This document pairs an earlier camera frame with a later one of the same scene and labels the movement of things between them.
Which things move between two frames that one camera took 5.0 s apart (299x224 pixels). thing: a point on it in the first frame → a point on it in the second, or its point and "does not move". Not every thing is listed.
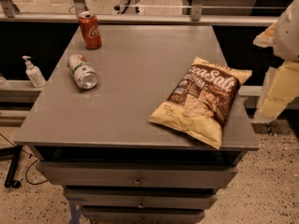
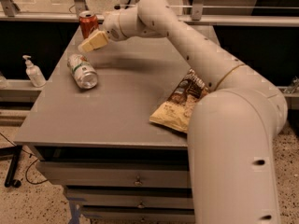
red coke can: [92, 38] does not move
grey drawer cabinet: [102, 148] does not move
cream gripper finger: [265, 38] → [112, 27]
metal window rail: [197, 17] does not move
